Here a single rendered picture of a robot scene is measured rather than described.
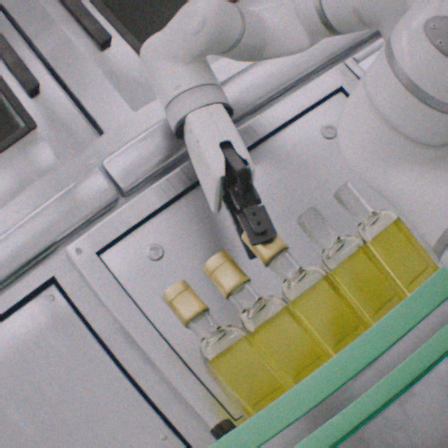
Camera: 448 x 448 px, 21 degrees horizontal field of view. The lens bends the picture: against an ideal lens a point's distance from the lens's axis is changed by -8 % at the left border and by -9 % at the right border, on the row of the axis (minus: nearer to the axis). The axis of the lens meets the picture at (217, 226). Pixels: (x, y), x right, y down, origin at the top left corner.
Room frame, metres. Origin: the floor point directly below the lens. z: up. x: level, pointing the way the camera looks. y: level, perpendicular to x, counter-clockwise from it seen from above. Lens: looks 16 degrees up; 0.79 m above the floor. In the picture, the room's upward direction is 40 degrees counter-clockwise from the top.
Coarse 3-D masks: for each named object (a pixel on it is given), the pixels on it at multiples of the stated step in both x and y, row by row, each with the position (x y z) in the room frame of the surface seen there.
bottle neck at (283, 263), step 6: (282, 252) 1.39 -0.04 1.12; (288, 252) 1.39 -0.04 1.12; (276, 258) 1.39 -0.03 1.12; (282, 258) 1.39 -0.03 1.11; (288, 258) 1.39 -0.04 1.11; (294, 258) 1.40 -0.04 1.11; (270, 264) 1.39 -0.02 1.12; (276, 264) 1.39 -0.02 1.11; (282, 264) 1.39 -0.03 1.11; (288, 264) 1.39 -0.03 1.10; (294, 264) 1.39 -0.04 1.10; (300, 264) 1.40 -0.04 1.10; (276, 270) 1.39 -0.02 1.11; (282, 270) 1.39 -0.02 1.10; (288, 270) 1.39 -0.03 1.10; (294, 270) 1.39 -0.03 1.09; (282, 276) 1.39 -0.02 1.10; (282, 282) 1.40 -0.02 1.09
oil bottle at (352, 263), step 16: (336, 240) 1.40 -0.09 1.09; (352, 240) 1.40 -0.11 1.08; (336, 256) 1.39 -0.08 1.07; (352, 256) 1.39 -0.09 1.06; (368, 256) 1.39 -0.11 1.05; (336, 272) 1.38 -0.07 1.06; (352, 272) 1.39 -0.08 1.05; (368, 272) 1.39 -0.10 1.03; (384, 272) 1.40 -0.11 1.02; (352, 288) 1.38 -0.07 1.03; (368, 288) 1.39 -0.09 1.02; (384, 288) 1.39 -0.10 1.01; (400, 288) 1.40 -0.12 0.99; (368, 304) 1.38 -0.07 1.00; (384, 304) 1.39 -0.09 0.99; (368, 320) 1.39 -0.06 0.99
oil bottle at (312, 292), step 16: (304, 272) 1.38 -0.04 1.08; (320, 272) 1.38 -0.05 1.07; (288, 288) 1.37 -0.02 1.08; (304, 288) 1.37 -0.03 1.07; (320, 288) 1.38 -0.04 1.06; (336, 288) 1.38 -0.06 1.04; (304, 304) 1.37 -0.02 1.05; (320, 304) 1.37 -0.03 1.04; (336, 304) 1.38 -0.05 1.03; (352, 304) 1.38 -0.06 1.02; (304, 320) 1.38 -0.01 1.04; (320, 320) 1.37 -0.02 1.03; (336, 320) 1.38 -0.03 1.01; (352, 320) 1.38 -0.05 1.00; (320, 336) 1.37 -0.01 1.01; (336, 336) 1.37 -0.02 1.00; (352, 336) 1.38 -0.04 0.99; (336, 352) 1.37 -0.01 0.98
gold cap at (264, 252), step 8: (272, 240) 1.39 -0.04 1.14; (280, 240) 1.39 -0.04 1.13; (256, 248) 1.39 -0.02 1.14; (264, 248) 1.39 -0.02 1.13; (272, 248) 1.39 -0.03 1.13; (280, 248) 1.39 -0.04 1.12; (288, 248) 1.41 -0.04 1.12; (256, 256) 1.40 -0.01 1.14; (264, 256) 1.39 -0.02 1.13; (264, 264) 1.40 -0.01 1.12
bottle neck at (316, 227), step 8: (312, 208) 1.41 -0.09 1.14; (304, 216) 1.40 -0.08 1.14; (312, 216) 1.40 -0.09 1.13; (320, 216) 1.41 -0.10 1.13; (304, 224) 1.41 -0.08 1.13; (312, 224) 1.40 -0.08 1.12; (320, 224) 1.40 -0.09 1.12; (328, 224) 1.41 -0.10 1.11; (312, 232) 1.41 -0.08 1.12; (320, 232) 1.40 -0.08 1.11; (328, 232) 1.40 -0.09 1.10; (336, 232) 1.41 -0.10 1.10; (312, 240) 1.41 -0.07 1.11; (320, 240) 1.40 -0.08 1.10; (328, 240) 1.40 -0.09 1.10; (320, 248) 1.41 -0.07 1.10
